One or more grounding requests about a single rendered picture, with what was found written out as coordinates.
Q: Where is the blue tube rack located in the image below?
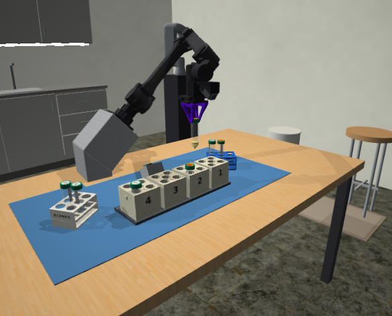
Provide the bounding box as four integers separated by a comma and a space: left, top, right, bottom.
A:
206, 151, 237, 170

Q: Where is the beige block with round holes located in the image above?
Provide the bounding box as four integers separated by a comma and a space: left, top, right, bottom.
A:
118, 178, 161, 221

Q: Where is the white tube rack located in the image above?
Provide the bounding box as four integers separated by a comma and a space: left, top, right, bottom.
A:
49, 192, 99, 230

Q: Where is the beige bucket adapter with round holes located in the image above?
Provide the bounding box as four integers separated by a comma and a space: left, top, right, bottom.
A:
146, 170, 186, 209
194, 156, 229, 189
172, 163, 210, 198

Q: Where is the blue bench mat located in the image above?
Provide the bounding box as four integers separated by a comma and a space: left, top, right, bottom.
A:
9, 156, 291, 285

